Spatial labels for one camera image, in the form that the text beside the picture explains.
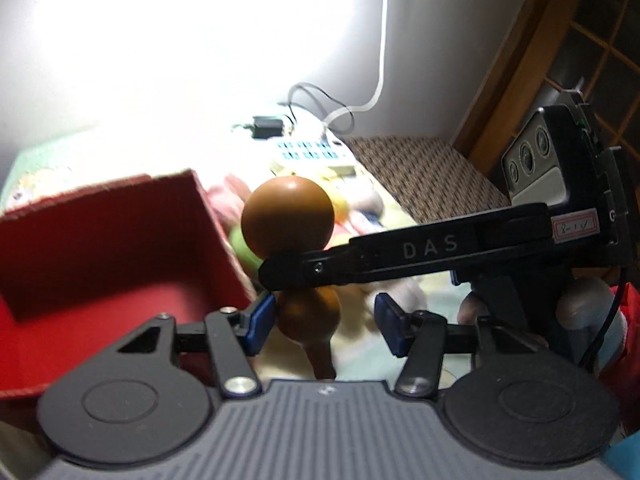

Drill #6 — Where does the red fabric storage box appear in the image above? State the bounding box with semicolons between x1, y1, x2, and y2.
1;171;254;400

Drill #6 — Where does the wooden lattice door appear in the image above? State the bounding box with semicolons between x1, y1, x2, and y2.
454;0;639;188

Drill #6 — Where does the white cable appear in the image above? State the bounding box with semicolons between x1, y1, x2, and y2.
285;0;399;134

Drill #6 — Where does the white power strip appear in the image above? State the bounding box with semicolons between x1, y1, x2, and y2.
266;119;357;177

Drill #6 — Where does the brown gourd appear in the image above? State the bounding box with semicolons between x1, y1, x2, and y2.
241;176;341;380

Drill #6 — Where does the colourful cartoon bedsheet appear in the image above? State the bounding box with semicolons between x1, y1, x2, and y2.
1;136;508;400

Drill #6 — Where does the gloved hand holding gripper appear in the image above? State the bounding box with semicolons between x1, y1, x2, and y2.
456;275;629;378

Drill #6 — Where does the brown patterned mat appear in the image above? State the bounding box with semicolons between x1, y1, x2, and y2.
345;136;510;223

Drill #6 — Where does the black charger plug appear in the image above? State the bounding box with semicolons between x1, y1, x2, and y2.
233;116;284;140

